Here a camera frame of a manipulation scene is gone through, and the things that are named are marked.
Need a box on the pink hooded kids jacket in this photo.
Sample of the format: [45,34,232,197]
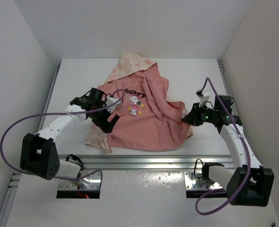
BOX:
[85,54,193,153]

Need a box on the left metal arm base plate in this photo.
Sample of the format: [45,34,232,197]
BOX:
[58,169,103,192]

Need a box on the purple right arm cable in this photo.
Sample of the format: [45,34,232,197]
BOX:
[194,77,251,215]

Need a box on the aluminium rail left side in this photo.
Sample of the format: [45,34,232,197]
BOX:
[0,66,58,227]

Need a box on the aluminium rail front table edge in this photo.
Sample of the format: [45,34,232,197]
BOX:
[77,155,234,170]

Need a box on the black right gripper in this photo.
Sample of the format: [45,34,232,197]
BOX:
[182,102,218,127]

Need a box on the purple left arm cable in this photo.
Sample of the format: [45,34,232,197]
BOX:
[0,88,126,183]

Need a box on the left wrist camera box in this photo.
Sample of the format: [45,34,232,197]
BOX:
[106,96,122,114]

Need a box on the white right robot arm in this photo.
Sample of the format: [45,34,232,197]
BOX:
[182,91,274,207]

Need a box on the right metal arm base plate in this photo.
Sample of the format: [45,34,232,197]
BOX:
[184,170,222,191]

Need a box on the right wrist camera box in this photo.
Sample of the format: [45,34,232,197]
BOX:
[196,89,210,107]

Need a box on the aluminium rail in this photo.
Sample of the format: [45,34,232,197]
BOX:
[0,66,58,227]
[218,62,238,115]

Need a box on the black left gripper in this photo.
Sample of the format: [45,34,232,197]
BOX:
[89,101,119,133]

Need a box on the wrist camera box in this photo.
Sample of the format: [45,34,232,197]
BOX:
[196,89,210,107]
[106,96,122,114]

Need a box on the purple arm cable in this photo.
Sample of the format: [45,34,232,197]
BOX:
[194,77,251,215]
[0,88,126,183]

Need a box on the aluminium rail right side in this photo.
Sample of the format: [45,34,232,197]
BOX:
[218,62,238,115]

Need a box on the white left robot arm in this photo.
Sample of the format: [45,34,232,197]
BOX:
[20,88,123,180]

